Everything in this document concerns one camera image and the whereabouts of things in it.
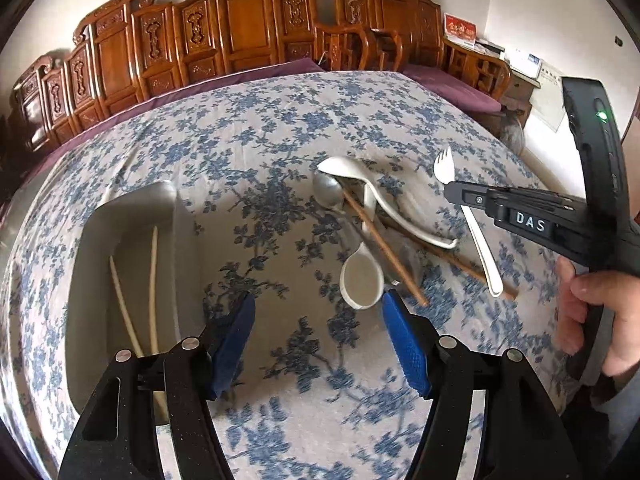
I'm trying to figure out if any grey plastic bag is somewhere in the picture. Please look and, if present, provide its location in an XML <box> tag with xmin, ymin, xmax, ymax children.
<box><xmin>499</xmin><ymin>110</ymin><xmax>526</xmax><ymax>155</ymax></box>

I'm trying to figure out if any carved wooden bench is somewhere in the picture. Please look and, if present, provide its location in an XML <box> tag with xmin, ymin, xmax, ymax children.
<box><xmin>7</xmin><ymin>0</ymin><xmax>381</xmax><ymax>157</ymax></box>

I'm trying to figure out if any white ceramic spoon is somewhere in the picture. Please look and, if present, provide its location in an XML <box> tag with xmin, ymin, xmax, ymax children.
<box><xmin>317</xmin><ymin>156</ymin><xmax>459</xmax><ymax>250</ymax></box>
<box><xmin>339</xmin><ymin>179</ymin><xmax>386</xmax><ymax>311</ymax></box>

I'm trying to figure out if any purple armchair cushion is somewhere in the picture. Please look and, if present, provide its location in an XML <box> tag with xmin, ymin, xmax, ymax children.
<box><xmin>400</xmin><ymin>62</ymin><xmax>502</xmax><ymax>115</ymax></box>

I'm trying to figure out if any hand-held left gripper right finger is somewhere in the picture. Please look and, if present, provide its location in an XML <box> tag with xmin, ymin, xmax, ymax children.
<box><xmin>381</xmin><ymin>290</ymin><xmax>584</xmax><ymax>480</ymax></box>

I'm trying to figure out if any white plastic fork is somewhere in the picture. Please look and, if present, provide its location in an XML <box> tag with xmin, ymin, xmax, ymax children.
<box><xmin>433</xmin><ymin>147</ymin><xmax>504</xmax><ymax>297</ymax></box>

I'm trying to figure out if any white rectangular tray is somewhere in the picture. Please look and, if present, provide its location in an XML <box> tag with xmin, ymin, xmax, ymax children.
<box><xmin>65</xmin><ymin>180</ymin><xmax>206</xmax><ymax>428</ymax></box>

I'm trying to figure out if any blue floral tablecloth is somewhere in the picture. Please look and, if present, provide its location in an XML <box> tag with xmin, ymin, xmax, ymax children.
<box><xmin>0</xmin><ymin>69</ymin><xmax>576</xmax><ymax>480</ymax></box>

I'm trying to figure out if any brown wooden chopstick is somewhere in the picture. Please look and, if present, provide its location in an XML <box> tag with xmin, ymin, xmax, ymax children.
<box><xmin>376</xmin><ymin>216</ymin><xmax>517</xmax><ymax>302</ymax></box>
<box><xmin>341</xmin><ymin>189</ymin><xmax>431</xmax><ymax>308</ymax></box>

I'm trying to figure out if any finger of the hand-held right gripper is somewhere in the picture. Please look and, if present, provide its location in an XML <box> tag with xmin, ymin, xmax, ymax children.
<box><xmin>444</xmin><ymin>181</ymin><xmax>577</xmax><ymax>214</ymax></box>

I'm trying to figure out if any white chopstick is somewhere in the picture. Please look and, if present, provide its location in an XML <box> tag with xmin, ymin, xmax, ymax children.
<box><xmin>149</xmin><ymin>226</ymin><xmax>170</xmax><ymax>422</ymax></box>
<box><xmin>109</xmin><ymin>255</ymin><xmax>146</xmax><ymax>357</ymax></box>

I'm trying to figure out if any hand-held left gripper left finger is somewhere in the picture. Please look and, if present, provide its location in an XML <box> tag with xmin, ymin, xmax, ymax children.
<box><xmin>57</xmin><ymin>291</ymin><xmax>257</xmax><ymax>480</ymax></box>

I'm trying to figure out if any person's right hand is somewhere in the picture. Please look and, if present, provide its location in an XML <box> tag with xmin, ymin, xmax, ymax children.
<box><xmin>556</xmin><ymin>259</ymin><xmax>640</xmax><ymax>378</ymax></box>

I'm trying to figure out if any carved wooden armchair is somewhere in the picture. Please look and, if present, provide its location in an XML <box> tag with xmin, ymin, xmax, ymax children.
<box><xmin>332</xmin><ymin>0</ymin><xmax>513</xmax><ymax>107</ymax></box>

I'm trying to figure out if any metal spoon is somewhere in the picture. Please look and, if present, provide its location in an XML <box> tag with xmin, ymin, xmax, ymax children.
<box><xmin>312</xmin><ymin>171</ymin><xmax>346</xmax><ymax>212</ymax></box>

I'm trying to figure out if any white box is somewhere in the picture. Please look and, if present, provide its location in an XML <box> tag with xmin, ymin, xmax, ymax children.
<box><xmin>509</xmin><ymin>49</ymin><xmax>544</xmax><ymax>79</ymax></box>

